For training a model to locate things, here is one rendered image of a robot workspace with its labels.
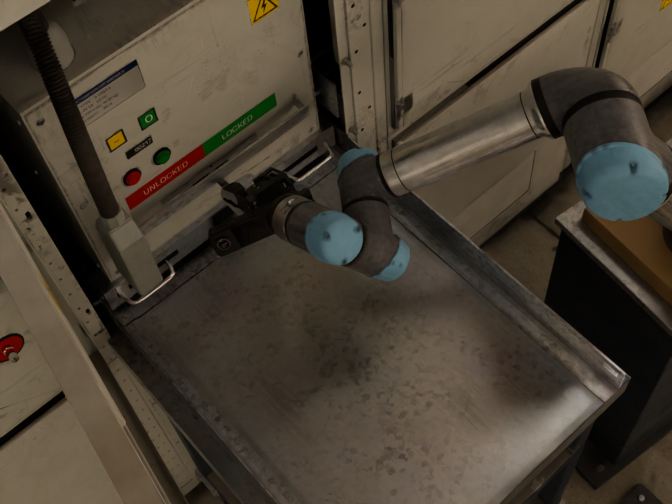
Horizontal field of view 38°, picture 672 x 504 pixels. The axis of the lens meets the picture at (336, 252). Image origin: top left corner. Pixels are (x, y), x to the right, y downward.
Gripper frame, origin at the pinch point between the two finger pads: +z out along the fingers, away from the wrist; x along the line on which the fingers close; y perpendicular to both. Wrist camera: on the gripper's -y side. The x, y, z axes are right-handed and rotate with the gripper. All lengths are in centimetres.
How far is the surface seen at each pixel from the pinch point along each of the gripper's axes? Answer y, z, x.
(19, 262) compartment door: -37, -53, 34
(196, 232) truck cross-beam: -5.3, 9.2, -7.2
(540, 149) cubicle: 91, 34, -61
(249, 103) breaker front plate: 12.1, -0.4, 11.4
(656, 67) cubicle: 140, 37, -67
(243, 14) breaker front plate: 14.4, -10.2, 28.1
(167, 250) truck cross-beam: -11.7, 8.8, -6.4
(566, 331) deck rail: 28, -41, -38
